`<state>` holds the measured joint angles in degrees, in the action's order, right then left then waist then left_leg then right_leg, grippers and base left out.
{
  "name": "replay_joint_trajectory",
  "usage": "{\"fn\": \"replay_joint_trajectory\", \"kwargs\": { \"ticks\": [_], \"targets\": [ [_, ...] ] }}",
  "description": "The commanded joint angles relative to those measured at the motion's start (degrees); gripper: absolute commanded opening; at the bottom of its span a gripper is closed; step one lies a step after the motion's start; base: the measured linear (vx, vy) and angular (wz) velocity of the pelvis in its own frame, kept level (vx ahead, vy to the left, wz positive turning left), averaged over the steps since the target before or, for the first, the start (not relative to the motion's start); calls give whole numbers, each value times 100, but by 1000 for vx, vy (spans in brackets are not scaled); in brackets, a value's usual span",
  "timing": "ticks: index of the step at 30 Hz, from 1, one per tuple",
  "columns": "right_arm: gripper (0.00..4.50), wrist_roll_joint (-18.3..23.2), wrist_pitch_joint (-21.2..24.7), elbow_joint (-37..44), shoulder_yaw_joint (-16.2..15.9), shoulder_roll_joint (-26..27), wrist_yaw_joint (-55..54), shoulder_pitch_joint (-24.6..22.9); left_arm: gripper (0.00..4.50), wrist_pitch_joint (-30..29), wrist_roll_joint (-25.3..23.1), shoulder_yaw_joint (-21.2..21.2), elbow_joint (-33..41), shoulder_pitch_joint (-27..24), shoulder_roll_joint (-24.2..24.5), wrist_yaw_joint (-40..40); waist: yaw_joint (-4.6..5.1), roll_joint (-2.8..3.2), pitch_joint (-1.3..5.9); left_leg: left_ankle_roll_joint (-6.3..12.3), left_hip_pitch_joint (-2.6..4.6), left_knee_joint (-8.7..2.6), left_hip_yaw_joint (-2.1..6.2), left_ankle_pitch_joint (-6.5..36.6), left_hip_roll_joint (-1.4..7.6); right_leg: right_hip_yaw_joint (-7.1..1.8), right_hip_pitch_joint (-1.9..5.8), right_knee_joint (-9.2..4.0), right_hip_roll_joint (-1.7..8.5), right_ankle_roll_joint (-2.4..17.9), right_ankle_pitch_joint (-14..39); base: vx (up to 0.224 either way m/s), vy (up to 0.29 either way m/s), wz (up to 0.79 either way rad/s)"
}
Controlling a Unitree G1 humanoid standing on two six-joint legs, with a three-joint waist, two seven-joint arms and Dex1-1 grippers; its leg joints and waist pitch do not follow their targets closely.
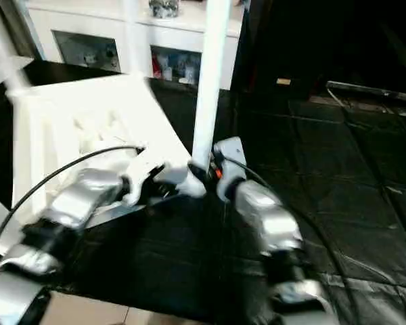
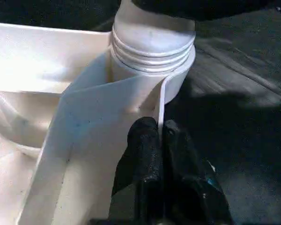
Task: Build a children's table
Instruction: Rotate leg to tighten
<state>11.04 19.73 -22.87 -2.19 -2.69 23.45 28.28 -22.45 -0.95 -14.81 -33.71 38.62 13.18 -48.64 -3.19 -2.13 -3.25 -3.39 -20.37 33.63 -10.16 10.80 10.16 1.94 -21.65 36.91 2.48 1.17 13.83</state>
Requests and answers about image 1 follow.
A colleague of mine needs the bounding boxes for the white plastic children's table top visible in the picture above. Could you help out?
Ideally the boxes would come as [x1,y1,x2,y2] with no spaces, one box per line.
[10,73,208,234]

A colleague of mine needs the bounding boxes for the black work mat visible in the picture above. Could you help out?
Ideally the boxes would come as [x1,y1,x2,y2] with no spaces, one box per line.
[0,60,406,325]

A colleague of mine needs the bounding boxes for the dark object on cabinet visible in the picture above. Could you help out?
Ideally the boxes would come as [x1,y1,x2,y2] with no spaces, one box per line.
[149,0,181,19]

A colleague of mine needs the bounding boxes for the white glass-door cabinet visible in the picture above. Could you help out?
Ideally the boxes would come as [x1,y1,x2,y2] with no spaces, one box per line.
[26,0,246,90]

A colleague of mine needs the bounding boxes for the black metal bar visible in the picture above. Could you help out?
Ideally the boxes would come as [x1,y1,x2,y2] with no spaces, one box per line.
[325,81,406,102]

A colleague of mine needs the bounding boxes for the grey curtain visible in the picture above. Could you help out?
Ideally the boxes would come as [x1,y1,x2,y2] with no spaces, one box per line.
[0,0,43,60]

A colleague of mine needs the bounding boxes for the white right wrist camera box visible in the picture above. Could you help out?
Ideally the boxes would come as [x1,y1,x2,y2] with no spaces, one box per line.
[212,136,248,202]

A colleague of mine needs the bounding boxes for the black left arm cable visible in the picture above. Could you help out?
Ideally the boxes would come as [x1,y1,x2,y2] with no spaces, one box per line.
[0,145,147,261]

